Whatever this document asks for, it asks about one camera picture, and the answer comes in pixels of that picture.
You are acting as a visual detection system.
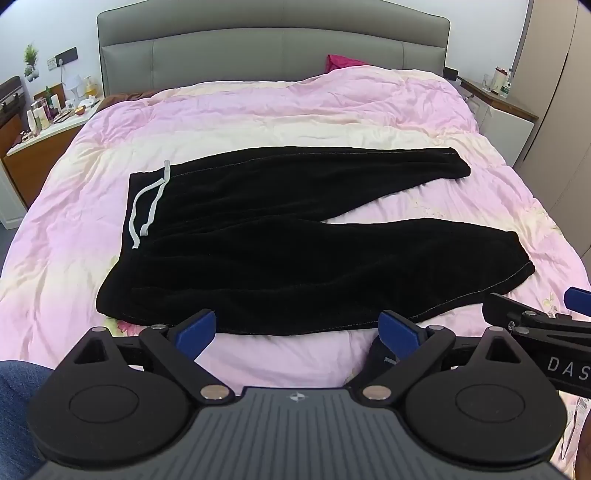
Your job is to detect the pink blanket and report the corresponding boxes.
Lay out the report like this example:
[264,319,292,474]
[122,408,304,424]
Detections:
[0,66,591,407]

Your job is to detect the black pants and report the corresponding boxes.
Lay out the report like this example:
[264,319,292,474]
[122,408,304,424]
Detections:
[96,147,536,337]

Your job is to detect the small green potted plant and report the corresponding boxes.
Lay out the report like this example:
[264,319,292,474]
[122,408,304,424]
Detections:
[23,44,40,82]

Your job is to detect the brown pillow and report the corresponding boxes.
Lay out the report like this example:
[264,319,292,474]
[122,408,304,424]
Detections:
[102,89,155,106]

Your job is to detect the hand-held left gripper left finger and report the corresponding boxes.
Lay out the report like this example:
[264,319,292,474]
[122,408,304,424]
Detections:
[60,310,234,401]

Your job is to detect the white and wood nightstand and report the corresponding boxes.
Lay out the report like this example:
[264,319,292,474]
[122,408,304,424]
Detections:
[455,76,539,169]

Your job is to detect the person's leg in jeans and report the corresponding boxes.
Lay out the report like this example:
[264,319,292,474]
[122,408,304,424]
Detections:
[0,360,62,480]

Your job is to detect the group of cosmetic bottles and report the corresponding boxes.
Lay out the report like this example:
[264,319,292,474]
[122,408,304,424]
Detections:
[26,85,64,136]

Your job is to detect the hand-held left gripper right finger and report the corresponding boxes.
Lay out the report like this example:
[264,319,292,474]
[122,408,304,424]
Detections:
[360,310,550,401]

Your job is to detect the person's right forearm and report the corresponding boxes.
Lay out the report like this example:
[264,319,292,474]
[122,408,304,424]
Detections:
[575,434,591,480]

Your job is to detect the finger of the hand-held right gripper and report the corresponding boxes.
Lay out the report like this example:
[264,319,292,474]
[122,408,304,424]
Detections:
[566,287,591,317]
[482,293,591,334]

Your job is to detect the dark suitcase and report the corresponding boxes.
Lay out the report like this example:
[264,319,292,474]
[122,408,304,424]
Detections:
[0,76,24,130]

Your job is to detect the beige wardrobe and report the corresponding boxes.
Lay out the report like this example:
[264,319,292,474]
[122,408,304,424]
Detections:
[516,0,591,261]

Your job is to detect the grey padded headboard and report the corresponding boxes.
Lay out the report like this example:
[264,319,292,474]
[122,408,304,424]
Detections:
[96,0,451,100]

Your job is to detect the wooden nightstand with cosmetics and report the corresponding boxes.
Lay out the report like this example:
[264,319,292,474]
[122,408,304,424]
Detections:
[2,83,106,208]

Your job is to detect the magenta pillow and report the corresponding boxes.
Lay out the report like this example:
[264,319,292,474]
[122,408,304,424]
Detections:
[325,54,370,73]

